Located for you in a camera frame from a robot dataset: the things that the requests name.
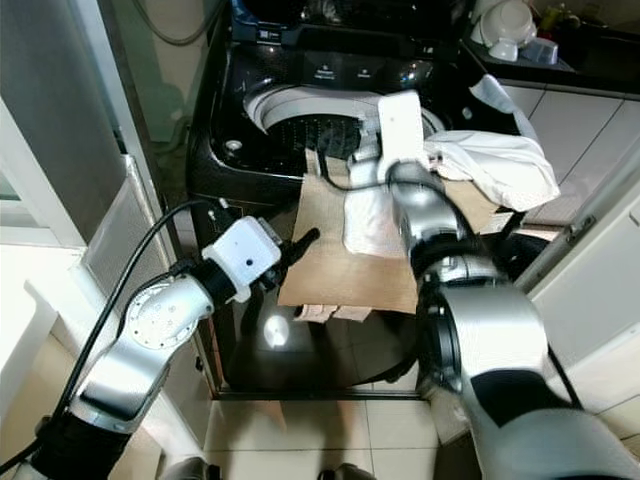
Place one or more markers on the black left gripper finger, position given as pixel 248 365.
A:
pixel 300 245

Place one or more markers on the beige cloth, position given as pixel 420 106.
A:
pixel 345 280

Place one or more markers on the white cloth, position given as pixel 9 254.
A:
pixel 500 165

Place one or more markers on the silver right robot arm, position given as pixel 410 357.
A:
pixel 500 340

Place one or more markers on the black top-load washing machine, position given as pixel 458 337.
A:
pixel 345 72

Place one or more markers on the white washer tub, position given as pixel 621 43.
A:
pixel 280 105

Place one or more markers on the grey mesh screen panel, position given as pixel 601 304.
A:
pixel 120 240

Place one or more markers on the white pot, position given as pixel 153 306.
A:
pixel 505 22

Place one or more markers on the clear plastic container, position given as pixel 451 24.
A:
pixel 542 50

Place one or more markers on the white cabinet door panels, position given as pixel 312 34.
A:
pixel 590 130

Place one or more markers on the grey right robot foot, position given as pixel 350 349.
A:
pixel 345 473

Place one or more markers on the grey robot foot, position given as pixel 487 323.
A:
pixel 345 473
pixel 182 470

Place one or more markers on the grey left robot foot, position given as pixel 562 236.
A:
pixel 182 470

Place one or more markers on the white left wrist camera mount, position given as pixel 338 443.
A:
pixel 245 258

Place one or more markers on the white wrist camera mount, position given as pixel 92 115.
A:
pixel 402 125
pixel 245 258

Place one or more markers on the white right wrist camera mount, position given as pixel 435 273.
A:
pixel 402 125

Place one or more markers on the white door frame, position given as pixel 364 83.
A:
pixel 30 215

